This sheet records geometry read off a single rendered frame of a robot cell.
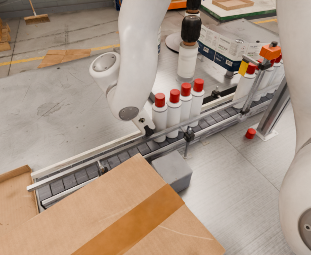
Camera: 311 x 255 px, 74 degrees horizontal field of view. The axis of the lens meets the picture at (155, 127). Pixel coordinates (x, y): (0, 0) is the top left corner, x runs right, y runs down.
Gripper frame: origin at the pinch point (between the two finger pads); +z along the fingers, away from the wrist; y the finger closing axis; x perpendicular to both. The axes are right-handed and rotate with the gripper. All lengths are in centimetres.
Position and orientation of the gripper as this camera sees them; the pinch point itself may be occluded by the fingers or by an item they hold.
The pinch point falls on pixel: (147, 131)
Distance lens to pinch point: 73.0
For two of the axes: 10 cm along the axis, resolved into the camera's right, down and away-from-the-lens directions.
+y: -4.9, -6.4, 5.9
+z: 3.0, 5.2, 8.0
